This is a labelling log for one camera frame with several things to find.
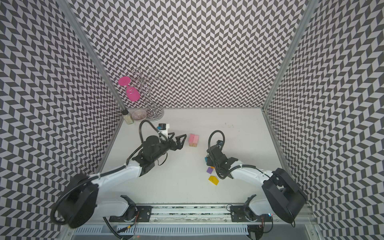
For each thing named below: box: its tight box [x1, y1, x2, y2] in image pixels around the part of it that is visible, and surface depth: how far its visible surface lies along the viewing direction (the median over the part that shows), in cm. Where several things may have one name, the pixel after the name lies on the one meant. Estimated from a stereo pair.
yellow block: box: [208, 175, 220, 186], surface depth 84 cm
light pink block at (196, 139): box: [193, 134, 200, 144], surface depth 101 cm
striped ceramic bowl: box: [131, 109, 147, 121], surface depth 114 cm
